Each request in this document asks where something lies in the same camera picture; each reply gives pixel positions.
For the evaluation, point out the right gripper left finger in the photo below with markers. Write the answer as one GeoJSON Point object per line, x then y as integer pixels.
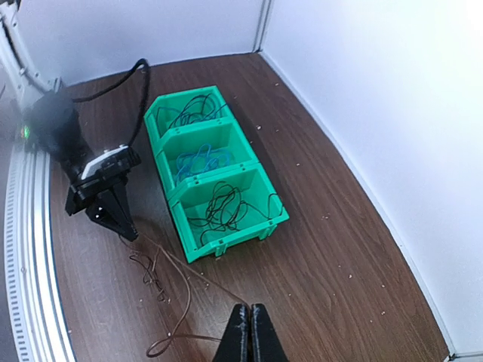
{"type": "Point", "coordinates": [233, 346]}

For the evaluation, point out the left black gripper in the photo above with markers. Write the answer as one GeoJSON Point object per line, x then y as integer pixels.
{"type": "Point", "coordinates": [103, 195]}

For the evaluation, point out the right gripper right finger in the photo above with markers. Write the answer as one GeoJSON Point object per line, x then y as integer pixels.
{"type": "Point", "coordinates": [265, 345]}

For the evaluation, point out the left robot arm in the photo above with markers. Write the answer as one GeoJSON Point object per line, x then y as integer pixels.
{"type": "Point", "coordinates": [55, 128]}

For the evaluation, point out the middle green bin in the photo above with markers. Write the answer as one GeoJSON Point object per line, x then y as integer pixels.
{"type": "Point", "coordinates": [203, 149]}

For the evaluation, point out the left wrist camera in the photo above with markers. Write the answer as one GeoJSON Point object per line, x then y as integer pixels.
{"type": "Point", "coordinates": [108, 168]}

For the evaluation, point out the front aluminium rail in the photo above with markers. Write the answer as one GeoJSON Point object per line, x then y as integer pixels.
{"type": "Point", "coordinates": [34, 304]}

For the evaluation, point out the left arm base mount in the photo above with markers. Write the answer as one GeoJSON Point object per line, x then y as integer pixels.
{"type": "Point", "coordinates": [28, 83]}

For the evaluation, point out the left aluminium frame post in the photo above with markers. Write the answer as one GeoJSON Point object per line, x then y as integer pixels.
{"type": "Point", "coordinates": [263, 19]}

